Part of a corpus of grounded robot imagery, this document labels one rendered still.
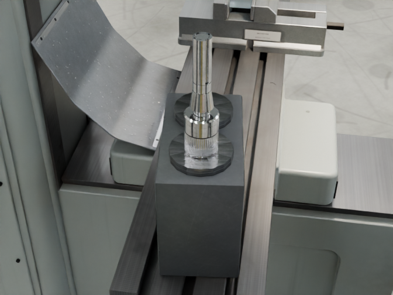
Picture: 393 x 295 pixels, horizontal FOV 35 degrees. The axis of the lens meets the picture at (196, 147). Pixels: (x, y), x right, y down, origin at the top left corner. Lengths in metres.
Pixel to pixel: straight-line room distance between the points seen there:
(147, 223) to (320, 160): 0.47
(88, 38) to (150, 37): 2.24
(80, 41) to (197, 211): 0.64
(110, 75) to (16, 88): 0.24
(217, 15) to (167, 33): 2.21
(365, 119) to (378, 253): 1.65
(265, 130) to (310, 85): 2.02
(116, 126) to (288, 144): 0.38
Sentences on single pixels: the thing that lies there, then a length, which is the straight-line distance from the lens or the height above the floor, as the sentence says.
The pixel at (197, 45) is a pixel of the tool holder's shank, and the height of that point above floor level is 1.35.
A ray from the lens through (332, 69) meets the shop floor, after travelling 3.40.
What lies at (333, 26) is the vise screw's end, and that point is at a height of 1.03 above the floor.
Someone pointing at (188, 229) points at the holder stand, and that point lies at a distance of 0.88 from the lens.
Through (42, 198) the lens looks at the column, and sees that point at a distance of 1.44.
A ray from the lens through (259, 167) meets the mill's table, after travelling 1.14.
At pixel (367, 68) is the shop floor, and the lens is 3.46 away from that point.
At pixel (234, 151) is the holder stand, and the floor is 1.17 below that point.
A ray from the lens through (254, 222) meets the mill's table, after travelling 1.04.
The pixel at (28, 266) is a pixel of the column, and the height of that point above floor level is 0.55.
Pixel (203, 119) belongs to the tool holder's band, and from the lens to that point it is 0.81.
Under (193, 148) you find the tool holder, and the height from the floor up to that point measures 1.20.
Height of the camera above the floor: 1.72
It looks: 38 degrees down
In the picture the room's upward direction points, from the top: straight up
